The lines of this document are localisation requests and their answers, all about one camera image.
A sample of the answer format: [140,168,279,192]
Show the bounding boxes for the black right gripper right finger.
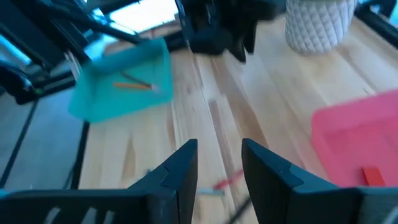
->
[241,138,361,224]

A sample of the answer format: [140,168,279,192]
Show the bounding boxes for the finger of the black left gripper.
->
[244,21,259,54]
[229,35,248,63]

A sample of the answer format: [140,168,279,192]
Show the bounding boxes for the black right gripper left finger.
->
[127,139,199,224]

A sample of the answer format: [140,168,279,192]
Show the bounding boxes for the grey crayon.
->
[197,187,225,197]

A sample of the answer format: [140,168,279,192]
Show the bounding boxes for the black pen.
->
[225,195,252,224]

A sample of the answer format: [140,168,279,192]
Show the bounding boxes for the red crayon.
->
[213,169,245,190]

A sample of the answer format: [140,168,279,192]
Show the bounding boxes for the black pencil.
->
[119,70,155,88]

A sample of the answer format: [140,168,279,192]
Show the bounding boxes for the orange pencil with pink eraser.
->
[112,81,158,91]

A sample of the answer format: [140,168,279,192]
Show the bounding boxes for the red eraser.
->
[360,166,386,187]

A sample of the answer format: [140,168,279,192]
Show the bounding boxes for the succulent in white geometric pot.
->
[285,0,358,54]

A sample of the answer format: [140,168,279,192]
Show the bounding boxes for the pink translucent plastic bin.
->
[310,89,398,189]

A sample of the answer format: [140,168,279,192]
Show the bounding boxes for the green translucent plastic bin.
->
[67,37,174,124]

